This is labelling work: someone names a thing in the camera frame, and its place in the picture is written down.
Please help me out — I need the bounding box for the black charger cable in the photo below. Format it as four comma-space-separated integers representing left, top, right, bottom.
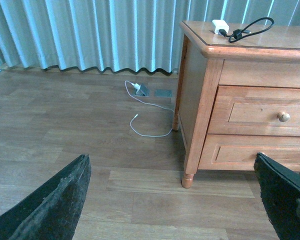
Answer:
218, 17, 275, 44

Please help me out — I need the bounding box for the white plug in floor socket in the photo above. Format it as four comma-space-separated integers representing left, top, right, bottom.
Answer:
133, 83, 141, 91

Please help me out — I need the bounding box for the white floor cable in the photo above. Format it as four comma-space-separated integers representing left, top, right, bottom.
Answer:
124, 80, 175, 138

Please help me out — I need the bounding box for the wooden nightstand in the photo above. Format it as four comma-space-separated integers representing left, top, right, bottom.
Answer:
172, 20, 300, 188

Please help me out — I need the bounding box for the light green curtain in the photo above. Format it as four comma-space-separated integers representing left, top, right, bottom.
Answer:
0, 0, 300, 72

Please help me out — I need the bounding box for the closed floor socket plate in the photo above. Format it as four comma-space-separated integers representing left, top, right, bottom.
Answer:
154, 89, 173, 98

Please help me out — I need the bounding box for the drawer wooden knob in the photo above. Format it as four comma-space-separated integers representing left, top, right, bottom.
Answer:
277, 111, 290, 123

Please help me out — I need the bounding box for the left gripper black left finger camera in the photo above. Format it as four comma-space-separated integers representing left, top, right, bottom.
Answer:
0, 154, 92, 240

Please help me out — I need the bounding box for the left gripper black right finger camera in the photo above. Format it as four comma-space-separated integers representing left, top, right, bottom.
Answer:
253, 152, 300, 240

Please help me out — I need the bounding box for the white charger adapter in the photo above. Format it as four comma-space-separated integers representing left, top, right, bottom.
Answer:
212, 19, 230, 35

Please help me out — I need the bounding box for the open floor socket box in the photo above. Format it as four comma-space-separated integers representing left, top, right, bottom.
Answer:
133, 84, 150, 97

